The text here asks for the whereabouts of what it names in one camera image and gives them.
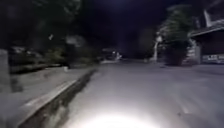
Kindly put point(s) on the grey asphalt road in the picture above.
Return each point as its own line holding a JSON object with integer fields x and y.
{"x": 140, "y": 90}

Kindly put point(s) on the concrete kerb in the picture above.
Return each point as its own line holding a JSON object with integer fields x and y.
{"x": 55, "y": 100}

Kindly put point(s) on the tree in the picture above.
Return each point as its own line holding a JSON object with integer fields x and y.
{"x": 176, "y": 33}

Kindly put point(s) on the dark trees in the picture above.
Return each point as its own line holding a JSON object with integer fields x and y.
{"x": 50, "y": 23}

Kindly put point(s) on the grey concrete sidewalk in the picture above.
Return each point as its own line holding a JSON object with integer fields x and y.
{"x": 36, "y": 83}

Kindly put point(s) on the building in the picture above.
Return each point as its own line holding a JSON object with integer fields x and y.
{"x": 208, "y": 40}

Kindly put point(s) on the grey pole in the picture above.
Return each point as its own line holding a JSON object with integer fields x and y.
{"x": 4, "y": 70}

